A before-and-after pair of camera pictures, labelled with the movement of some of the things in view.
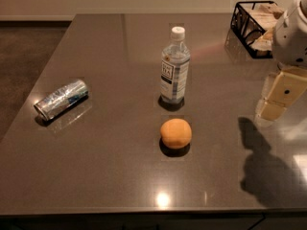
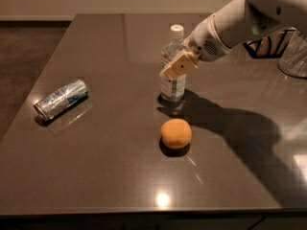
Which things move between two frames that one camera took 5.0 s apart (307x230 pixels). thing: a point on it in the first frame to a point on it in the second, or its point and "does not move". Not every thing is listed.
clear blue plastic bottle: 175,71 does not move
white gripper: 290,41 to 204,46
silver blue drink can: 59,100 does not move
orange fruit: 176,133 does not move
